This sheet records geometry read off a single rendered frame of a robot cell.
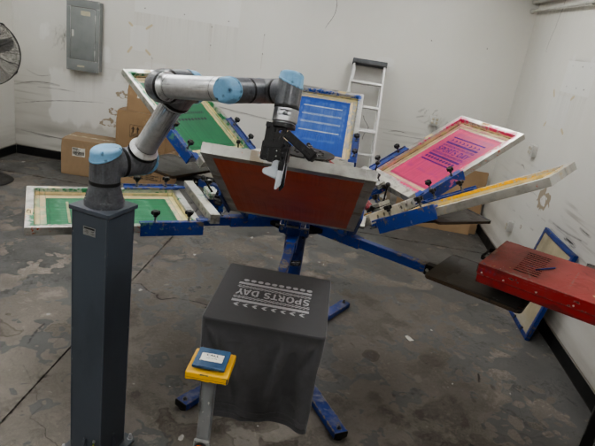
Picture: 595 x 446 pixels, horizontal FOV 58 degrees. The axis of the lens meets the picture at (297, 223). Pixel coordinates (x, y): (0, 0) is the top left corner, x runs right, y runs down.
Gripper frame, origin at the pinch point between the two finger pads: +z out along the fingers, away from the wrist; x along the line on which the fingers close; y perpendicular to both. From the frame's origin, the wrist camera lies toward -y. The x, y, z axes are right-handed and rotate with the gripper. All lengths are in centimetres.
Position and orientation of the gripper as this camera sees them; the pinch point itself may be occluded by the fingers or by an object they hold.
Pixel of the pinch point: (279, 191)
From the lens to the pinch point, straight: 160.5
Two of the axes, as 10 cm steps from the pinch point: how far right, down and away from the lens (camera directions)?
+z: -1.7, 9.8, 0.4
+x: -0.5, 0.4, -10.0
